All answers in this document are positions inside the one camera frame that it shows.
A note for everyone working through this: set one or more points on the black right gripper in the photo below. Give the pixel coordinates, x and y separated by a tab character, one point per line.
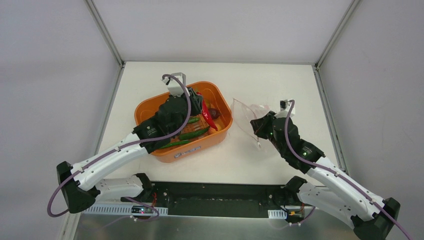
265	120

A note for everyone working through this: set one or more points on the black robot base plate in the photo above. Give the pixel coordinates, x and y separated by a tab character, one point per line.
219	199

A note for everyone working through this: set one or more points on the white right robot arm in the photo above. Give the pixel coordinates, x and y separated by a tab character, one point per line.
369	215

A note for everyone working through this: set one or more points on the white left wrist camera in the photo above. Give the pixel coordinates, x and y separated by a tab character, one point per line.
173	86

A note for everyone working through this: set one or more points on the red chili pepper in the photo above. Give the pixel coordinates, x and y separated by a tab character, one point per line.
207	116

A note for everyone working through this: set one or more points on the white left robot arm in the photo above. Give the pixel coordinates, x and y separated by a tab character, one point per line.
84	183

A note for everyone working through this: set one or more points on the white cable duct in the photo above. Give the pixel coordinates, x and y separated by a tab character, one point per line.
125	210
277	214

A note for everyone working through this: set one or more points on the short green chili pepper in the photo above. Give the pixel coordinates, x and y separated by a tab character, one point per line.
193	120

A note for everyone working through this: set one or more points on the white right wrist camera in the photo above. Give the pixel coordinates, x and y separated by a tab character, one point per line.
287	109

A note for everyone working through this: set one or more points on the thin green chili pepper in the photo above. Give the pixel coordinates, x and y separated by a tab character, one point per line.
176	143

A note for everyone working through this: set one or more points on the clear zip top bag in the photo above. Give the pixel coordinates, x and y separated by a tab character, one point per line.
242	114

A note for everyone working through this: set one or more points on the left white cable duct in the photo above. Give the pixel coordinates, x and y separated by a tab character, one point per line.
125	210

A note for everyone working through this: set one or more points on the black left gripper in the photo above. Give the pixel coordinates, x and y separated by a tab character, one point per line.
191	96

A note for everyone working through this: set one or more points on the orange plastic basket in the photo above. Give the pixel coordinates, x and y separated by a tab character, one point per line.
212	95

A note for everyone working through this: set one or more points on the right white cable duct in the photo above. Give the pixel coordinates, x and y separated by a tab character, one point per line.
277	214

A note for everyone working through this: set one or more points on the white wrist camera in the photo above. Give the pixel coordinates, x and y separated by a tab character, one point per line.
173	86
287	109

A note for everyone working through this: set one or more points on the long green chili pepper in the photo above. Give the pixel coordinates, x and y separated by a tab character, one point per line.
193	134

